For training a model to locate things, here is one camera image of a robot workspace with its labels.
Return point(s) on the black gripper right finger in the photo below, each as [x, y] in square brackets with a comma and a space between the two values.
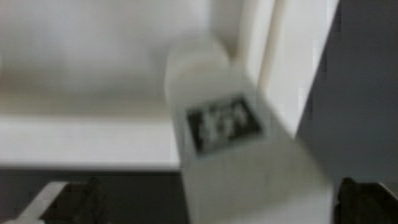
[366, 204]

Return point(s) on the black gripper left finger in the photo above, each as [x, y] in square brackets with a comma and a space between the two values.
[78, 206]

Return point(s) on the white leg with tag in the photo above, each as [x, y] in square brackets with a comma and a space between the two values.
[253, 179]

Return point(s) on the white square tabletop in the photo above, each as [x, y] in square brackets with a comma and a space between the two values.
[84, 115]

